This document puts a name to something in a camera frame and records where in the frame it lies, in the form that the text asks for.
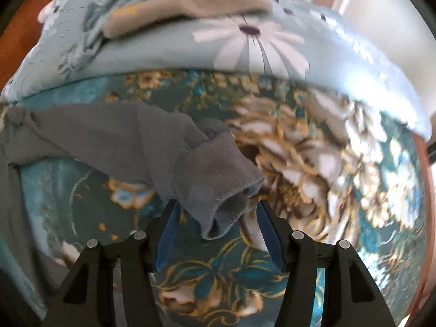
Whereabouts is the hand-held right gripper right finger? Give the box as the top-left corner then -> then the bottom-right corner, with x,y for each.
255,199 -> 397,327

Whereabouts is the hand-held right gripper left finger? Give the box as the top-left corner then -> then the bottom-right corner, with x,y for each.
43,199 -> 181,327

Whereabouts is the grey knit sweater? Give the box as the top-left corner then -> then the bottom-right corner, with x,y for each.
0,104 -> 266,317

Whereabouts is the teal floral blanket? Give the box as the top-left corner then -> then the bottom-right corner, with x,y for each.
0,70 -> 430,327

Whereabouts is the light blue daisy quilt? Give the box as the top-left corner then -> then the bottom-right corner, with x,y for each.
0,0 -> 433,140

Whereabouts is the beige floral cloth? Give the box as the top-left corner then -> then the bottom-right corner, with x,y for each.
102,0 -> 273,38

